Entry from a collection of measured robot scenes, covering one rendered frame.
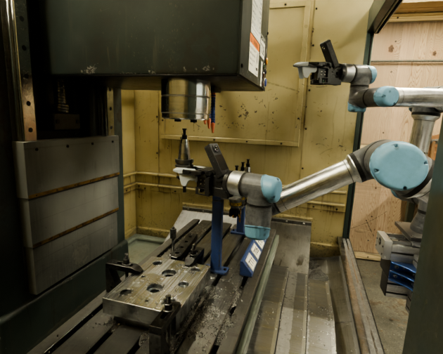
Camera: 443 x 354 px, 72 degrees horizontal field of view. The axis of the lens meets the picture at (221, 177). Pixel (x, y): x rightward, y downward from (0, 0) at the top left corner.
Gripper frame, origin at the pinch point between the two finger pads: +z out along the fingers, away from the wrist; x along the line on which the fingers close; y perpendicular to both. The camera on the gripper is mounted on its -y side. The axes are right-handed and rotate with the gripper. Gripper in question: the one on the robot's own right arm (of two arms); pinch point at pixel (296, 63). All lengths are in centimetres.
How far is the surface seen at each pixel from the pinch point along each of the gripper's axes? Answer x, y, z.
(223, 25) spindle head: -34, -2, 38
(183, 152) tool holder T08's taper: -17, 34, 46
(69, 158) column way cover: 1, 38, 85
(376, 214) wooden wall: 153, 120, -184
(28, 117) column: -11, 24, 93
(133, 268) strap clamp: -20, 72, 63
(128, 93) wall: 107, 8, 70
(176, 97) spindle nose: -22, 17, 49
